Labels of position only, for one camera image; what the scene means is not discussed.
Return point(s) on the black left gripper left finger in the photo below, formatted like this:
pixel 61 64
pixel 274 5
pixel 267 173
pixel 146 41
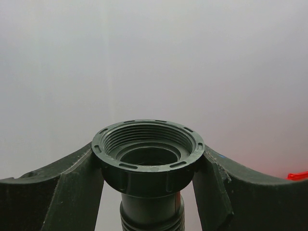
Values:
pixel 62 196

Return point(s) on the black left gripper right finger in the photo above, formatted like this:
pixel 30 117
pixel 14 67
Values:
pixel 232 197

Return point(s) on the red plastic basket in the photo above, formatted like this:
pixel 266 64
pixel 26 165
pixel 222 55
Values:
pixel 298 176

